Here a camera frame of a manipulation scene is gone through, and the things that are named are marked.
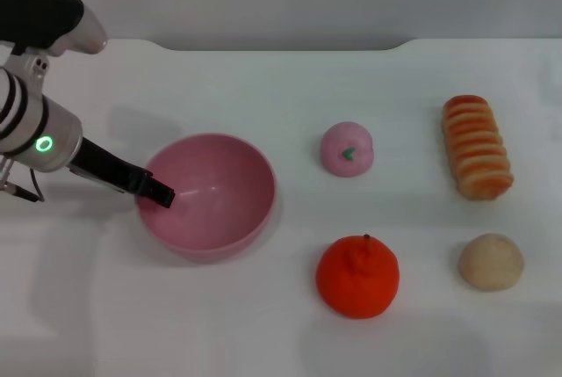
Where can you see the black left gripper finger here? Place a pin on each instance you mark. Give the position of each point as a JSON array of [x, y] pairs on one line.
[[159, 192]]

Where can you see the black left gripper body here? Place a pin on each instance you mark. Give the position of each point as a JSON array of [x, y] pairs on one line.
[[103, 164]]

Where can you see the pink bowl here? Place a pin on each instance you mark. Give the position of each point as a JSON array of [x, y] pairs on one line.
[[219, 214]]

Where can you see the pink toy peach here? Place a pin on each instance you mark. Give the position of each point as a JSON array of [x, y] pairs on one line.
[[347, 155]]

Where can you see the orange toy tangerine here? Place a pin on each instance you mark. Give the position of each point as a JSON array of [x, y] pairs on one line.
[[358, 278]]

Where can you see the orange striped bread roll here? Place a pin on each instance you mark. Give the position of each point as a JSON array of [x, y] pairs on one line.
[[476, 148]]

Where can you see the beige round bun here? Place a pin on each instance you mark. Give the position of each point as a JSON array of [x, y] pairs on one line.
[[492, 263]]

